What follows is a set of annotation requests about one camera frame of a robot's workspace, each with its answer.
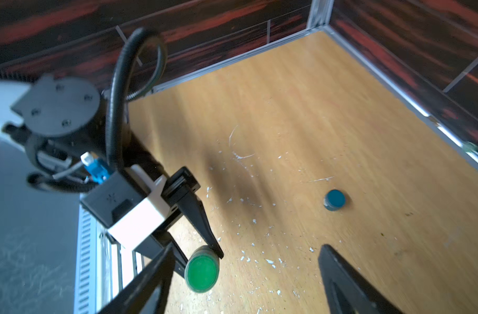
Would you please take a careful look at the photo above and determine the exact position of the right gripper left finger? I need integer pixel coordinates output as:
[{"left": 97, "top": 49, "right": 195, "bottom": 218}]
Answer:
[{"left": 100, "top": 247, "right": 175, "bottom": 314}]

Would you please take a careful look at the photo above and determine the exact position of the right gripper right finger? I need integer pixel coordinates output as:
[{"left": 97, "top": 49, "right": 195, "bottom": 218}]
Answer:
[{"left": 318, "top": 244, "right": 401, "bottom": 313}]

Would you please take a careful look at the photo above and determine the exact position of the blue paint jar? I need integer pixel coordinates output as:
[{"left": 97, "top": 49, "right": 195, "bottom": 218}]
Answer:
[{"left": 324, "top": 189, "right": 346, "bottom": 211}]

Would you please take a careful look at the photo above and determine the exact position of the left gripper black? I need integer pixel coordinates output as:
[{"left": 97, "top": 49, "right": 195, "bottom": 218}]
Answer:
[{"left": 132, "top": 166, "right": 224, "bottom": 278}]

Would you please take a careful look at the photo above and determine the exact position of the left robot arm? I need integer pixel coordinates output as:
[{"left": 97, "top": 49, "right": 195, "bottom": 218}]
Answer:
[{"left": 0, "top": 73, "right": 224, "bottom": 260}]

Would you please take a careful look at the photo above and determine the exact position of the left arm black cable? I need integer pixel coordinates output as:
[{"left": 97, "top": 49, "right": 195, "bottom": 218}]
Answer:
[{"left": 105, "top": 27, "right": 168, "bottom": 173}]

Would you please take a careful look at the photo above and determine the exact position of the green paint jar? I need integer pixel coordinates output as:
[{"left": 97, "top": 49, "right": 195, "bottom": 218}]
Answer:
[{"left": 184, "top": 245, "right": 220, "bottom": 293}]

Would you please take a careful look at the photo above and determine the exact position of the front aluminium rail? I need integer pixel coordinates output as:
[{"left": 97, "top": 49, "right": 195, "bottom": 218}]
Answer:
[{"left": 74, "top": 208, "right": 145, "bottom": 313}]

